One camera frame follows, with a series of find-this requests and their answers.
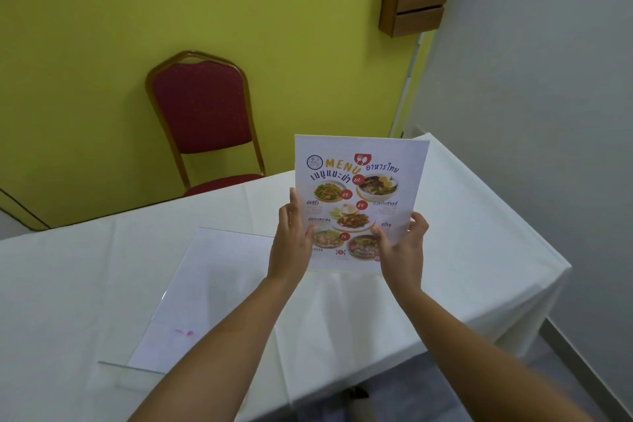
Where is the person's right hand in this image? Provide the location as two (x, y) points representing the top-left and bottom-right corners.
(371, 211), (430, 295)

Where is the person's left hand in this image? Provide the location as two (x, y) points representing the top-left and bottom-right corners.
(267, 188), (316, 288)

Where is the printed food menu sheet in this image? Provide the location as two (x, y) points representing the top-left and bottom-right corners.
(295, 134), (430, 274)

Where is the person's right forearm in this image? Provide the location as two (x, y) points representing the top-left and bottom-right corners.
(399, 288), (595, 422)

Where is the person's left forearm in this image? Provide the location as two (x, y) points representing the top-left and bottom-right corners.
(128, 276), (293, 422)

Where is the white tablecloth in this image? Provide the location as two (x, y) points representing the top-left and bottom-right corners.
(0, 133), (573, 422)

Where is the clear acrylic sign holder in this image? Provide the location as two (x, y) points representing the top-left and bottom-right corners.
(97, 227), (276, 378)

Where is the red padded banquet chair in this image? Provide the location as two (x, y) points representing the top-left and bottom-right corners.
(145, 50), (267, 198)

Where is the white wall cable conduit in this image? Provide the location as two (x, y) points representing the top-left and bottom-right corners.
(389, 31), (426, 138)

